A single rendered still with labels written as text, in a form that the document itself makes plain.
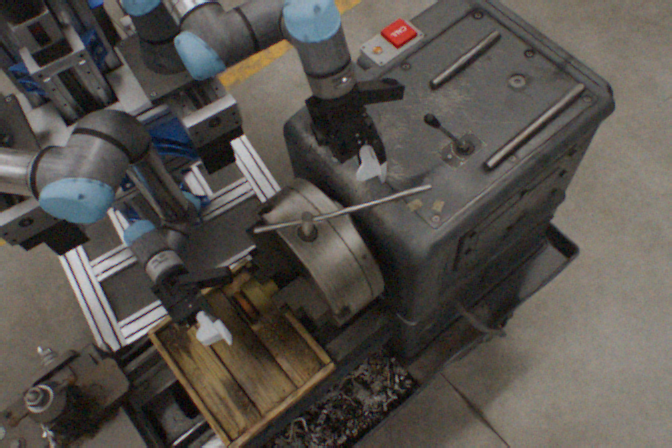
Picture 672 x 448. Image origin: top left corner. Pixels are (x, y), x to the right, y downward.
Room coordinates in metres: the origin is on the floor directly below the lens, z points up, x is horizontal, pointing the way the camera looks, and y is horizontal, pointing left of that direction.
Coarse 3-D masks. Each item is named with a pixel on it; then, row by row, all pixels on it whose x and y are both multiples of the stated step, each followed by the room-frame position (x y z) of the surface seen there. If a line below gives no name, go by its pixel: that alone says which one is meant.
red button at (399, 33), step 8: (392, 24) 1.02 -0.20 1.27; (400, 24) 1.02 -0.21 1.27; (384, 32) 1.00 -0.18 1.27; (392, 32) 1.00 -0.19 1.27; (400, 32) 1.00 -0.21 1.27; (408, 32) 0.99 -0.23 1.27; (416, 32) 0.99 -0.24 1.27; (392, 40) 0.98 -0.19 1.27; (400, 40) 0.97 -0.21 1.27; (408, 40) 0.98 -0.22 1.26
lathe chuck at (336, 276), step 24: (288, 192) 0.67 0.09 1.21; (264, 216) 0.62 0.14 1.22; (288, 216) 0.60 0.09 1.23; (288, 240) 0.55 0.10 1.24; (312, 240) 0.54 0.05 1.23; (336, 240) 0.54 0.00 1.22; (312, 264) 0.50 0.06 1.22; (336, 264) 0.49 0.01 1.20; (312, 288) 0.49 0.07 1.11; (336, 288) 0.46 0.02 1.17; (360, 288) 0.46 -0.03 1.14; (336, 312) 0.42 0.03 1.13
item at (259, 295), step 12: (252, 276) 0.54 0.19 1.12; (240, 288) 0.51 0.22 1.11; (252, 288) 0.51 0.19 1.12; (264, 288) 0.51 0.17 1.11; (276, 288) 0.50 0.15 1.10; (240, 300) 0.49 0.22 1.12; (252, 300) 0.48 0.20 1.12; (264, 300) 0.48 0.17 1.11; (252, 312) 0.46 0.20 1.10; (264, 312) 0.46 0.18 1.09
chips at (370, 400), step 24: (384, 360) 0.45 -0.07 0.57; (336, 384) 0.41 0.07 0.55; (360, 384) 0.39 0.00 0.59; (384, 384) 0.39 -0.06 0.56; (408, 384) 0.38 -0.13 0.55; (312, 408) 0.35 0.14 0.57; (336, 408) 0.34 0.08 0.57; (360, 408) 0.33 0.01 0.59; (384, 408) 0.33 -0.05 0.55; (288, 432) 0.30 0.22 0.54; (312, 432) 0.29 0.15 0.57; (336, 432) 0.28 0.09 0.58; (360, 432) 0.27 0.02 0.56
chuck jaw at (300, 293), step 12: (300, 276) 0.52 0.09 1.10; (288, 288) 0.50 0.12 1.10; (300, 288) 0.49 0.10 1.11; (276, 300) 0.48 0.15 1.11; (288, 300) 0.47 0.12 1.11; (300, 300) 0.47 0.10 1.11; (312, 300) 0.46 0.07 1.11; (300, 312) 0.45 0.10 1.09; (312, 312) 0.44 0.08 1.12; (324, 312) 0.43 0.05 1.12
